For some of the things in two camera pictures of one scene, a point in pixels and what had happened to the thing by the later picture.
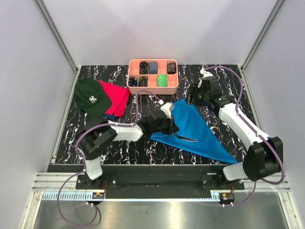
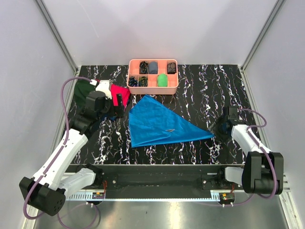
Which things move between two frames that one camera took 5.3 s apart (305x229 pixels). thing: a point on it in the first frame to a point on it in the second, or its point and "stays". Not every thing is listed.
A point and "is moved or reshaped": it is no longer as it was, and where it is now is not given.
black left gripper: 172,127 to 117,111
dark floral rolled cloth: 144,67 stays
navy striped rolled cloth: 132,82 stays
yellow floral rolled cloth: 143,81 stays
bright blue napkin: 194,130 is moved or reshaped
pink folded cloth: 120,97 stays
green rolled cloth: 162,80 stays
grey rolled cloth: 153,67 stays
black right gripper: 196,88 to 214,128
